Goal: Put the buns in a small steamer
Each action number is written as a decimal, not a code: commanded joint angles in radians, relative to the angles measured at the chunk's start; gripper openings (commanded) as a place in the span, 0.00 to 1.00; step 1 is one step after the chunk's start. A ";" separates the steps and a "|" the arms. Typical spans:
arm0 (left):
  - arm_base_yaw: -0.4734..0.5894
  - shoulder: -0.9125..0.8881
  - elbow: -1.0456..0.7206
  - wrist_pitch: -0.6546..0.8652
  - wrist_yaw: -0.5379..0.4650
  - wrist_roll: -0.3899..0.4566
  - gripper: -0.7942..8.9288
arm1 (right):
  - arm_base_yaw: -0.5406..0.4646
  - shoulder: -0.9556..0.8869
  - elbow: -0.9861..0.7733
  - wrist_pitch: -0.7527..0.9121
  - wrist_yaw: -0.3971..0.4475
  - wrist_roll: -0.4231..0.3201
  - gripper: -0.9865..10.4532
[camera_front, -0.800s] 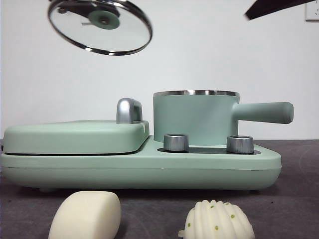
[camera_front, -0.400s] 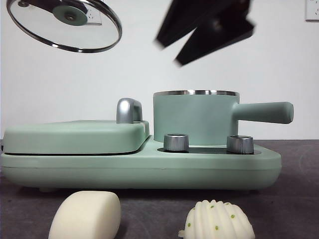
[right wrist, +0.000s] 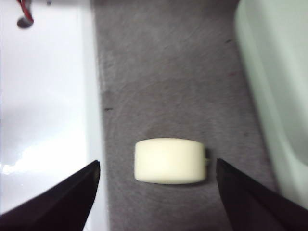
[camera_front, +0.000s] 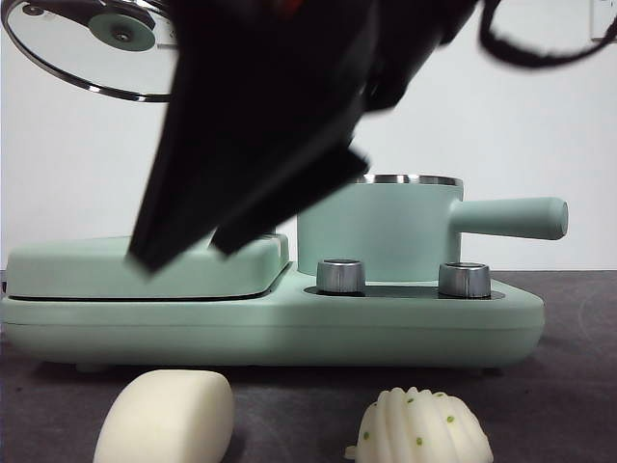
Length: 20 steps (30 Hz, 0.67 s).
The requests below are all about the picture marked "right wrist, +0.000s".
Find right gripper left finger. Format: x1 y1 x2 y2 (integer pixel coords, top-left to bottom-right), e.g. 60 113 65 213
0 160 101 231

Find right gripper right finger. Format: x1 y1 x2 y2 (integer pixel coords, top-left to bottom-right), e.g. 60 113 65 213
216 158 308 231

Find smooth white steamed bun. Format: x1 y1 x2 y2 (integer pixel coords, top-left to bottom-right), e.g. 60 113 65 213
134 137 210 185

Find mint green breakfast machine base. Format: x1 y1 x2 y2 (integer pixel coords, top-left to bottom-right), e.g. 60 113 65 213
234 0 308 210

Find mint green griddle lid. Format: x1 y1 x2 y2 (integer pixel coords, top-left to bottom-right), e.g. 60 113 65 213
243 0 308 167

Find red cable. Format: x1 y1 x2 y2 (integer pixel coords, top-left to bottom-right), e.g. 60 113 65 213
16 0 35 29

